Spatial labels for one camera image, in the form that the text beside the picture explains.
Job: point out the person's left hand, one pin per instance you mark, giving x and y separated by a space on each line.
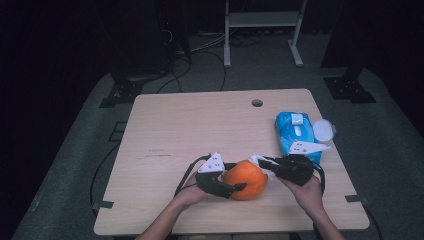
191 196

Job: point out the grey tape strip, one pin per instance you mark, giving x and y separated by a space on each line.
355 198
104 204

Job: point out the orange plush toy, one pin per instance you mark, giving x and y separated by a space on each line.
248 181

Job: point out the white metal stand frame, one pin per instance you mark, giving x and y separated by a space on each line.
263 19

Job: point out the black stand base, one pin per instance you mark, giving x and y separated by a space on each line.
123 93
350 88

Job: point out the blue wet wipe pack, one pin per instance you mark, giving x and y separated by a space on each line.
298 131

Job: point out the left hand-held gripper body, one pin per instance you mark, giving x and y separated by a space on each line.
210 185

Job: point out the white wet wipe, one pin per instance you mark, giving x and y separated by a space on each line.
255 158

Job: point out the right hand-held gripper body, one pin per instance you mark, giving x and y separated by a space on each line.
296 170

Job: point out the person's right hand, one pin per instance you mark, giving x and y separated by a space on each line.
308 195

